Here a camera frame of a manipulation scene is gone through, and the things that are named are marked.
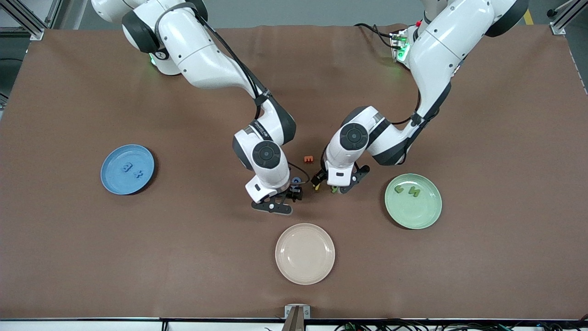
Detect beige round plate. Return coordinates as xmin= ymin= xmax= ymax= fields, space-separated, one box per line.
xmin=275 ymin=223 xmax=336 ymax=285

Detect green round plate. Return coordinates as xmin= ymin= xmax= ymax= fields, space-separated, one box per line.
xmin=384 ymin=173 xmax=442 ymax=229

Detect brown table mat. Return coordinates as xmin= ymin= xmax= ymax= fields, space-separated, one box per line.
xmin=0 ymin=24 xmax=588 ymax=320

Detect blue round plate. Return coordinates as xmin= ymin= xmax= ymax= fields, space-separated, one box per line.
xmin=100 ymin=144 xmax=155 ymax=195

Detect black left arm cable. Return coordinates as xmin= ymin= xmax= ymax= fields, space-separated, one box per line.
xmin=358 ymin=64 xmax=462 ymax=168

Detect grey metal camera bracket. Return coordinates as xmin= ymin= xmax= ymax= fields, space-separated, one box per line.
xmin=284 ymin=304 xmax=311 ymax=331

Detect black base cables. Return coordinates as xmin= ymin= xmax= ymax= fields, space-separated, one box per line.
xmin=355 ymin=23 xmax=396 ymax=49

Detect white table front rail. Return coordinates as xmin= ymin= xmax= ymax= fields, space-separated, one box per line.
xmin=0 ymin=319 xmax=588 ymax=331

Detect aluminium frame post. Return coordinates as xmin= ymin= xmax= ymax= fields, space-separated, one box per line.
xmin=0 ymin=0 xmax=62 ymax=40
xmin=547 ymin=0 xmax=588 ymax=35

